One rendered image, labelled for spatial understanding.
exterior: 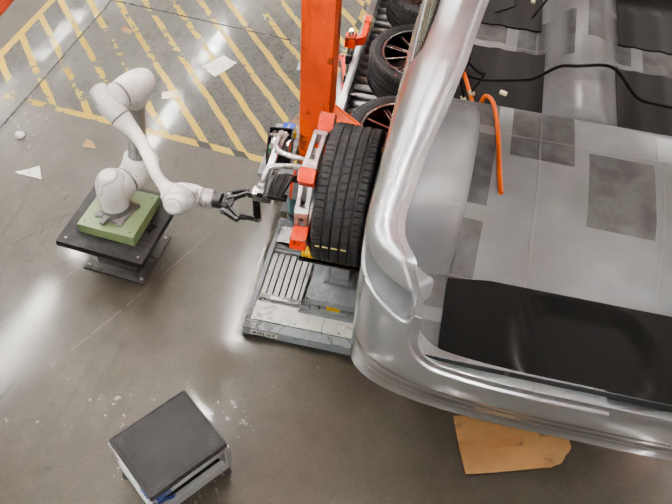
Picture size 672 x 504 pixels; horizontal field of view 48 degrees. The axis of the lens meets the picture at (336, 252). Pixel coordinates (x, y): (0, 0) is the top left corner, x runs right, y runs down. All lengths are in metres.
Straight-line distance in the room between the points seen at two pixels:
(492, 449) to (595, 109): 1.82
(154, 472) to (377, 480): 1.05
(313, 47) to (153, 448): 1.96
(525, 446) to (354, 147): 1.71
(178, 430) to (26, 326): 1.24
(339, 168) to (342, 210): 0.18
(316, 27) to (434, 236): 1.13
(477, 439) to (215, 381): 1.35
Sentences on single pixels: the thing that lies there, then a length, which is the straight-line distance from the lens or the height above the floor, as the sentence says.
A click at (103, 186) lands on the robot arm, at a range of 4.04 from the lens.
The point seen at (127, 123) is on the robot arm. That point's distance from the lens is 3.62.
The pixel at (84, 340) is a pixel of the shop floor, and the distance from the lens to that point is 4.21.
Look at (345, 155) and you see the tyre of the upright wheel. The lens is 3.30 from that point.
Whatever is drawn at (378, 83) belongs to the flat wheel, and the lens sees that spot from 4.92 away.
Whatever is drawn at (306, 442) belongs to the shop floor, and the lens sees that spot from 3.80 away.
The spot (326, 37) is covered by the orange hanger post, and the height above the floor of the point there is 1.37.
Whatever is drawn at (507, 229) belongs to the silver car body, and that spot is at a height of 0.98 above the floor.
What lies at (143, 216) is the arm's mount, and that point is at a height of 0.37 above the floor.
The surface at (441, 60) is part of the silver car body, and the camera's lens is 2.80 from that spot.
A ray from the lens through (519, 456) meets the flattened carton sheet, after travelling 3.92.
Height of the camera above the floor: 3.46
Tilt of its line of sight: 51 degrees down
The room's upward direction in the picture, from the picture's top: 5 degrees clockwise
